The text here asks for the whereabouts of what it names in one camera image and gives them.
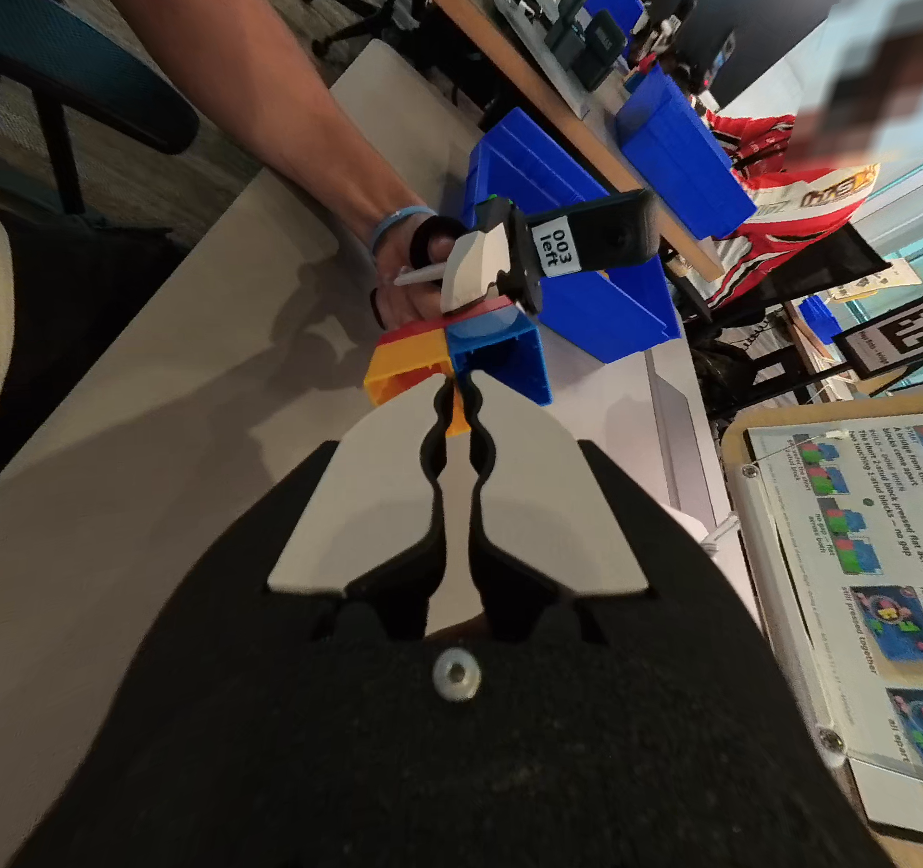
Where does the person's left forearm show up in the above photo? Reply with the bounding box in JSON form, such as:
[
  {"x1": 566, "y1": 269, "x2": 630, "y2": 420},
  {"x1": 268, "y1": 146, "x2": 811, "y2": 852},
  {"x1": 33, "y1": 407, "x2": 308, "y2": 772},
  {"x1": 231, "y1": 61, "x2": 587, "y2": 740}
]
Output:
[{"x1": 61, "y1": 0, "x2": 405, "y2": 250}]

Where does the red two-stud toy block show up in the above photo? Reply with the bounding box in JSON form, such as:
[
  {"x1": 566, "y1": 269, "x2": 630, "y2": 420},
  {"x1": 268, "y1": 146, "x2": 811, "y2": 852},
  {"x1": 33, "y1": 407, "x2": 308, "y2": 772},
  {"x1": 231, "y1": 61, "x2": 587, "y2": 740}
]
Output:
[{"x1": 376, "y1": 296, "x2": 522, "y2": 350}]

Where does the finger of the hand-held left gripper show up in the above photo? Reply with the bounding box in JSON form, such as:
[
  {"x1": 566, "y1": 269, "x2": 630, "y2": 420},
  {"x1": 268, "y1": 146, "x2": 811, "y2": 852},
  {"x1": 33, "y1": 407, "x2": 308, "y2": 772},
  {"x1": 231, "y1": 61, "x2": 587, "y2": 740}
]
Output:
[{"x1": 438, "y1": 227, "x2": 511, "y2": 315}]

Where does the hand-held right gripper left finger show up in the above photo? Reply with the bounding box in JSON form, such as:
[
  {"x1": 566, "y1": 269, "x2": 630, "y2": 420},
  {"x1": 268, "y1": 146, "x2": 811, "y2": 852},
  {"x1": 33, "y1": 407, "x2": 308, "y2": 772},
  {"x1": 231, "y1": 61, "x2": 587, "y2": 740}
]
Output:
[{"x1": 267, "y1": 376, "x2": 453, "y2": 642}]

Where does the wooden board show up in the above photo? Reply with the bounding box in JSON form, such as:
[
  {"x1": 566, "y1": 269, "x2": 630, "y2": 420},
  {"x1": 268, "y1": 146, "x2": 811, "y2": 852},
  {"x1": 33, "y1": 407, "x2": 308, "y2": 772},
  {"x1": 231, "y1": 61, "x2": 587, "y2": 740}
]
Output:
[{"x1": 422, "y1": 0, "x2": 725, "y2": 283}]

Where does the blue single-stud toy block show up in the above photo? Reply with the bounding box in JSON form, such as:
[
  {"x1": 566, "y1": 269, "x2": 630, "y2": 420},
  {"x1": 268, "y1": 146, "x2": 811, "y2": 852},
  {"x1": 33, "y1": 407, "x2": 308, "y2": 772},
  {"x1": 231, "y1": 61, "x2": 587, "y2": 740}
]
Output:
[{"x1": 443, "y1": 305, "x2": 553, "y2": 407}]

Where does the black office chair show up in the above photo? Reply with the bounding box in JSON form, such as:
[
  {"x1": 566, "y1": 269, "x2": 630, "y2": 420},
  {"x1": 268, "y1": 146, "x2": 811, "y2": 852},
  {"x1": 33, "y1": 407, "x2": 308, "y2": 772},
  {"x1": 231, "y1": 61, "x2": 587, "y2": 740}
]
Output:
[{"x1": 296, "y1": 0, "x2": 421, "y2": 60}]

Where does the red white printed cloth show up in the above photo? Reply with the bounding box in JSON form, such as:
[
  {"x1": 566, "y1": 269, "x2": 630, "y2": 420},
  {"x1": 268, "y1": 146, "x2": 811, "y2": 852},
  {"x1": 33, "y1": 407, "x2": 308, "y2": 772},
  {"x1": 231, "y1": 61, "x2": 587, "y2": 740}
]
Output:
[{"x1": 703, "y1": 107, "x2": 882, "y2": 310}]

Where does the black charger dock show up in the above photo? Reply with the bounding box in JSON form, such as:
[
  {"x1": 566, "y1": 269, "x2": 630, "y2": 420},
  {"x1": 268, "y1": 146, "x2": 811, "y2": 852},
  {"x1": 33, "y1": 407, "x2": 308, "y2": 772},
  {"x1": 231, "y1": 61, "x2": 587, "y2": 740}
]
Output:
[{"x1": 544, "y1": 0, "x2": 627, "y2": 90}]

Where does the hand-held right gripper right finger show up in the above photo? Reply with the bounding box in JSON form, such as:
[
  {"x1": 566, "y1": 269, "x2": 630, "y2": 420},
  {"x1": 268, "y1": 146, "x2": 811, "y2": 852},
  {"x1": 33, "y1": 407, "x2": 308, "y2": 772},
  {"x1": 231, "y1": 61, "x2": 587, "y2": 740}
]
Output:
[{"x1": 467, "y1": 370, "x2": 650, "y2": 642}]

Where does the blue wristband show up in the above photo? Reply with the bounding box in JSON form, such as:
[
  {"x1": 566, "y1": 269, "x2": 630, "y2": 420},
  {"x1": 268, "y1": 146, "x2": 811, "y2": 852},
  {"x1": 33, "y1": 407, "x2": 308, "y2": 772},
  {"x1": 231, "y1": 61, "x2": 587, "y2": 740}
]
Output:
[{"x1": 369, "y1": 206, "x2": 439, "y2": 260}]

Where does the printed instruction sheet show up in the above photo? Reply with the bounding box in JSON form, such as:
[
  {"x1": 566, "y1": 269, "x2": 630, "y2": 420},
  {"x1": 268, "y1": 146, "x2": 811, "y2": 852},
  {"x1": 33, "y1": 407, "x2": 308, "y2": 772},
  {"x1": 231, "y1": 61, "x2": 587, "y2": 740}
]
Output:
[{"x1": 746, "y1": 417, "x2": 923, "y2": 775}]

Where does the person's left hand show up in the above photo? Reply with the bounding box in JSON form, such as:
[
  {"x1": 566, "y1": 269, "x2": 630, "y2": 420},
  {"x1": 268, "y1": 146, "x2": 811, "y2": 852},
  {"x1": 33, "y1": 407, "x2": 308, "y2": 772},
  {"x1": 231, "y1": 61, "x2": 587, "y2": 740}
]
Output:
[{"x1": 375, "y1": 232, "x2": 446, "y2": 328}]

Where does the black framed sign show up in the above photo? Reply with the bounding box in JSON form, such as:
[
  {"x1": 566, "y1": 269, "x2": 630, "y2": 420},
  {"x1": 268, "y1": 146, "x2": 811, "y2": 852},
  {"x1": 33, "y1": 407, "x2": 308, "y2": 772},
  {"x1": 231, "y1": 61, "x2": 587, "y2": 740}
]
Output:
[{"x1": 831, "y1": 304, "x2": 923, "y2": 380}]

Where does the yellow single-stud toy block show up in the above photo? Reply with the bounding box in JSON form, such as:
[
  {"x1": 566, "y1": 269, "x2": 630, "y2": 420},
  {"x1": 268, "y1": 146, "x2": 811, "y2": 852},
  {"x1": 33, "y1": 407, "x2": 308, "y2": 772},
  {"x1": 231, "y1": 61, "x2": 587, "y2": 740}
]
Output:
[{"x1": 362, "y1": 330, "x2": 473, "y2": 439}]

